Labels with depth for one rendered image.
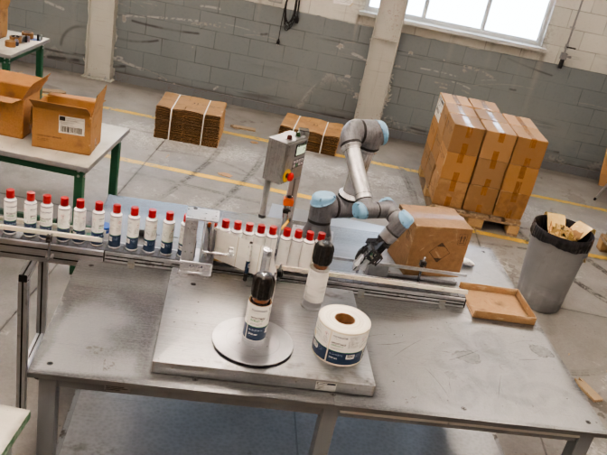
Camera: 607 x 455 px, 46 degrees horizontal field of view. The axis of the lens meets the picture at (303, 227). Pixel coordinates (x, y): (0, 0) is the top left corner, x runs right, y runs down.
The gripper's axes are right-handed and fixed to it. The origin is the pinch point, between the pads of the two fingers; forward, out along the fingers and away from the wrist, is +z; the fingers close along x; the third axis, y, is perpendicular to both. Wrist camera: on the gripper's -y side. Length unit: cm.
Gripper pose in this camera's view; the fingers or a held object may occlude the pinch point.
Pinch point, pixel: (354, 267)
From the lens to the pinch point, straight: 328.2
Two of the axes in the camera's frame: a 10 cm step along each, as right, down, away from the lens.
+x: 7.6, 5.6, 3.3
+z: -6.5, 7.0, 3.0
